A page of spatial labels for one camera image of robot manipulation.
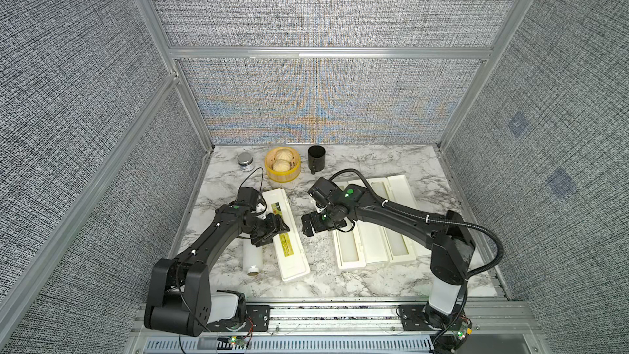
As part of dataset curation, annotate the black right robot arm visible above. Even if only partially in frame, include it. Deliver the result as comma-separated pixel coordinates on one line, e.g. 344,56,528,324
301,178,475,330

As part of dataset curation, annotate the yellow bowl with eggs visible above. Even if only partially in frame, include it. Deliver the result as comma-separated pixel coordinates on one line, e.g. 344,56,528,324
264,147,301,183

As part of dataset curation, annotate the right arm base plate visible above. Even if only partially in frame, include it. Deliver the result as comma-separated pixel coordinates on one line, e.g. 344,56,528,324
396,303,473,332

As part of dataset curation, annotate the white wrap dispenser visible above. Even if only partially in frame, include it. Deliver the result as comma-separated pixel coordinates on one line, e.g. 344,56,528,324
332,221,390,270
263,188,311,282
369,175,432,264

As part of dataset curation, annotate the small silver lidded jar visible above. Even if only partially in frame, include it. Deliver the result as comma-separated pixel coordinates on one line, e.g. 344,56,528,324
237,152,255,172

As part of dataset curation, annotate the aluminium front rail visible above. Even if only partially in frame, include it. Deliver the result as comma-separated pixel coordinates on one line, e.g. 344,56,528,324
125,298,550,353

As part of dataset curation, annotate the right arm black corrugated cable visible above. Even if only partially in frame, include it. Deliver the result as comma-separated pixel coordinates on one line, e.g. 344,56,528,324
328,168,505,350

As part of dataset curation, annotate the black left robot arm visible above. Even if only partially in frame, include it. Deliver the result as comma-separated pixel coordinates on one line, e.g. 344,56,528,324
144,187,289,337

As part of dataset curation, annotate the black cup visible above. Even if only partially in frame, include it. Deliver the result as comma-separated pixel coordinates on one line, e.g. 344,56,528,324
307,145,326,175

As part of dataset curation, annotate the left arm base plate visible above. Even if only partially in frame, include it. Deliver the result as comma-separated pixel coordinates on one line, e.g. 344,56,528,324
206,305,270,334

